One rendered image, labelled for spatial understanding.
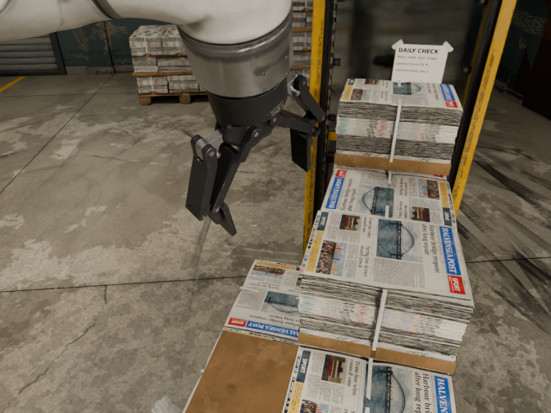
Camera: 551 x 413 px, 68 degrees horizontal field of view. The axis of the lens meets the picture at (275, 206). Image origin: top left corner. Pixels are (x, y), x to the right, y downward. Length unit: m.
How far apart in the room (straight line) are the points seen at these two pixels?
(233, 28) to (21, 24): 0.13
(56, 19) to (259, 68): 0.14
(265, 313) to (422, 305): 0.69
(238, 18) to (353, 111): 1.09
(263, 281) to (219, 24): 1.38
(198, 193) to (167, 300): 2.06
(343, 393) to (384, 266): 0.30
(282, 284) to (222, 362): 0.40
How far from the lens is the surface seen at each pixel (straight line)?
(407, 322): 1.01
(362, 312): 0.99
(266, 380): 1.33
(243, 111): 0.37
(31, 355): 2.46
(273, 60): 0.33
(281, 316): 1.49
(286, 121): 0.45
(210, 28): 0.31
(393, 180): 1.38
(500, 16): 1.87
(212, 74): 0.34
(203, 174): 0.41
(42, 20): 0.31
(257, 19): 0.30
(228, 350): 1.40
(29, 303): 2.75
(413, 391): 1.08
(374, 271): 0.97
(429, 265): 1.03
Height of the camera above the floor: 1.69
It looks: 32 degrees down
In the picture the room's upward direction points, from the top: straight up
